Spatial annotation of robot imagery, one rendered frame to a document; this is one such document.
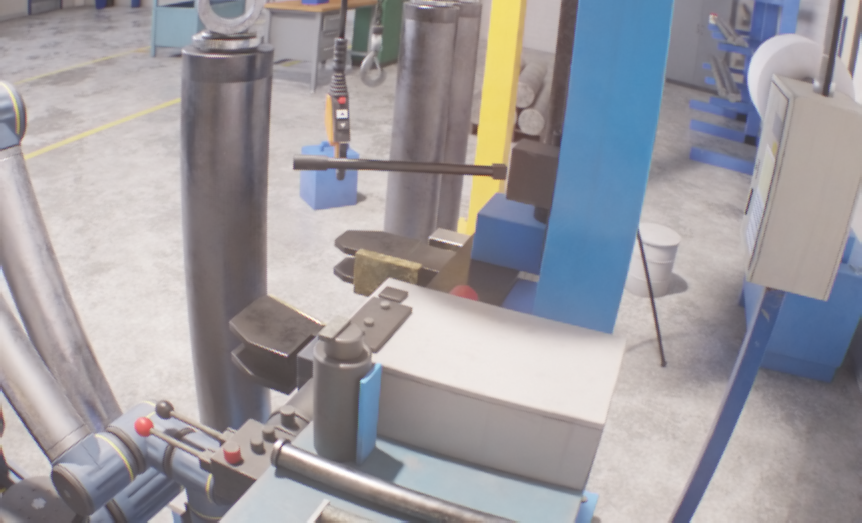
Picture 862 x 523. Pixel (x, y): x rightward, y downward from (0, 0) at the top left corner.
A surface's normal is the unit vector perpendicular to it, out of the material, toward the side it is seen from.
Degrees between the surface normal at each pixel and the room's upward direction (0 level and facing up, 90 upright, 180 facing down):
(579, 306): 90
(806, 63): 90
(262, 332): 0
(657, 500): 0
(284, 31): 90
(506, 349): 0
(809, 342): 90
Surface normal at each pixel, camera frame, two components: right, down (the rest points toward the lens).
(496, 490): 0.09, -0.92
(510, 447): -0.37, 0.33
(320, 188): 0.50, 0.38
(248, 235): 0.73, 0.32
